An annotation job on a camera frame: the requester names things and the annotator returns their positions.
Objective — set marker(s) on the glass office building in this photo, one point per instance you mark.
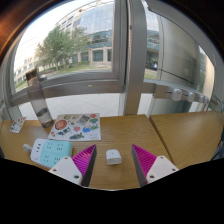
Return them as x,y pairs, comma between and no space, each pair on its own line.
96,30

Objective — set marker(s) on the large colourful sticker sheet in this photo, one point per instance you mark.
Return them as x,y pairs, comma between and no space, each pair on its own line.
75,127

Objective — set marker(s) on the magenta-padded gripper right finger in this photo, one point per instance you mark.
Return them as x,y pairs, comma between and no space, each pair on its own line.
161,168

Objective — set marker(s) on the white and mint power strip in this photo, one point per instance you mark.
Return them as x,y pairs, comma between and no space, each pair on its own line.
50,152

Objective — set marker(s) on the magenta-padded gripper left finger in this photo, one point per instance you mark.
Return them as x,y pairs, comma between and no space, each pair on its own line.
65,170

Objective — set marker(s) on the clear drink bottle, dark cap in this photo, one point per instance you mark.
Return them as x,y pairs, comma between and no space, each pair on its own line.
40,103

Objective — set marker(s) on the green tree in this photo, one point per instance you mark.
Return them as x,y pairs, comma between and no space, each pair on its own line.
58,48

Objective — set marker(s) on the grey wall outlet rail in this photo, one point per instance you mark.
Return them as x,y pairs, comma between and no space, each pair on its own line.
176,94

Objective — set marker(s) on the small white charger block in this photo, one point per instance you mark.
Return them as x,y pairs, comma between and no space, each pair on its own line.
113,156

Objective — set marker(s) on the small colourful sticker sheet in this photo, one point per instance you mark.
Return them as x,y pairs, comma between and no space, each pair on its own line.
17,125

